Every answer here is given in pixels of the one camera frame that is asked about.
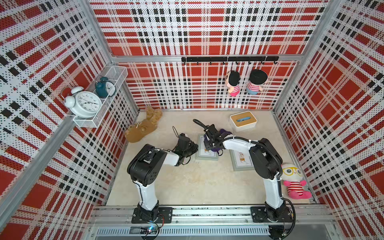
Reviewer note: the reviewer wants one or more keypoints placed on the white wire shelf basket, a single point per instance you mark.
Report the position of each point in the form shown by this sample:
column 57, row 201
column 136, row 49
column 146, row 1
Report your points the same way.
column 117, row 75

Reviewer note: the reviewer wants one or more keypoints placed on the green picture frame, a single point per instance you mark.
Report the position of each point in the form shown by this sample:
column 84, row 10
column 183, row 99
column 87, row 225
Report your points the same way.
column 241, row 162
column 204, row 154

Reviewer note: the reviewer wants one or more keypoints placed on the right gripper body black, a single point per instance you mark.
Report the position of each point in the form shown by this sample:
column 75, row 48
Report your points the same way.
column 209, row 145

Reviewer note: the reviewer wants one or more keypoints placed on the white alarm clock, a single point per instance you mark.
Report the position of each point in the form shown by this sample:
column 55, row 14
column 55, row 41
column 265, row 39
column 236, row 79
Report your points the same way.
column 82, row 103

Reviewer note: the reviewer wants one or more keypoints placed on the doll with pink clothes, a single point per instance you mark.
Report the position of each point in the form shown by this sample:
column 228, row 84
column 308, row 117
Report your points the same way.
column 232, row 83

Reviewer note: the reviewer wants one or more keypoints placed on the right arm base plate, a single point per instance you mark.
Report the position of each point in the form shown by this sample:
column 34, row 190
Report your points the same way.
column 267, row 214

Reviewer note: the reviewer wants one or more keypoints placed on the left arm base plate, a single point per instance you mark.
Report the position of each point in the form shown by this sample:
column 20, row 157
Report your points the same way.
column 158, row 215

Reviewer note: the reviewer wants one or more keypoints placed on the doll with blue clothes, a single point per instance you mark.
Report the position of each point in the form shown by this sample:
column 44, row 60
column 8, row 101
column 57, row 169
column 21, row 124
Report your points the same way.
column 256, row 80

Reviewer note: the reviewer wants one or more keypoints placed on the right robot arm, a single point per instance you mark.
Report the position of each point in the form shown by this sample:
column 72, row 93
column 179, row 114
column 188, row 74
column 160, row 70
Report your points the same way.
column 266, row 161

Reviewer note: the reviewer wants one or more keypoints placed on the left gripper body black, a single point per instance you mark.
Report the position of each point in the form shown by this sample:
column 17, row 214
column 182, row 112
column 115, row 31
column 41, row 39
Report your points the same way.
column 192, row 149

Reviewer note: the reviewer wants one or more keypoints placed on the white pink plush toy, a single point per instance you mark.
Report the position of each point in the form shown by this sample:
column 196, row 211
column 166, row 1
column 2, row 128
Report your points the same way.
column 294, row 181

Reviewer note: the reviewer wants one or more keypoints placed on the black hook rail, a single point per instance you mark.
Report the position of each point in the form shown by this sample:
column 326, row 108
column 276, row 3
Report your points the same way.
column 229, row 59

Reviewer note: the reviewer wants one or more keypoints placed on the green circuit board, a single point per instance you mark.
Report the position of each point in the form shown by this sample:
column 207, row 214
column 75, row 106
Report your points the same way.
column 148, row 230

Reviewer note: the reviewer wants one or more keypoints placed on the teal alarm clock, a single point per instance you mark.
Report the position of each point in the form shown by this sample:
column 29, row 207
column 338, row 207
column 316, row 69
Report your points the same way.
column 105, row 88

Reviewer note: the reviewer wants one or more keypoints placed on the purple cloth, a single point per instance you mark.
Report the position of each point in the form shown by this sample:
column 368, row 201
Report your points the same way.
column 217, row 141

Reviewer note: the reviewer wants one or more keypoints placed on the white tissue box wooden lid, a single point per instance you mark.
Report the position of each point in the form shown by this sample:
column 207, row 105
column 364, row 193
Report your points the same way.
column 243, row 121

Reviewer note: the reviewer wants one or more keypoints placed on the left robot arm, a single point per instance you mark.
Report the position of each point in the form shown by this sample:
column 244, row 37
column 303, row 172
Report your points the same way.
column 146, row 166

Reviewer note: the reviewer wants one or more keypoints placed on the brown plush toy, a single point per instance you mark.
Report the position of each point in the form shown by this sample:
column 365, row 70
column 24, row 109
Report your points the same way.
column 137, row 131

